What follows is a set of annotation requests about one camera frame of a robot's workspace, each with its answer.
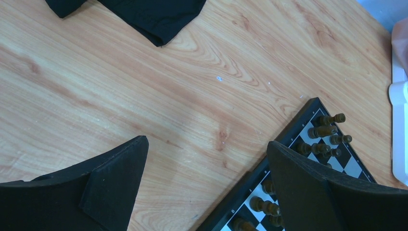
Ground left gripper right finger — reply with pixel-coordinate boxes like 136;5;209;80
267;141;408;231

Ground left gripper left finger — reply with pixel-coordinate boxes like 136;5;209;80
0;136;149;231

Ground white clothes rack stand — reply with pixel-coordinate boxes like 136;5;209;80
388;53;408;185

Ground black cloth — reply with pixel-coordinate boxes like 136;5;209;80
44;0;207;48

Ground dark chess piece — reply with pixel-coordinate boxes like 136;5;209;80
319;113;346;126
233;218;257;231
308;125;338;139
250;196;281;217

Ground black white chessboard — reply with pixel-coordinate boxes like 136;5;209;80
197;98;375;231

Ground pink shorts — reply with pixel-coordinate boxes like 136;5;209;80
391;17;408;74

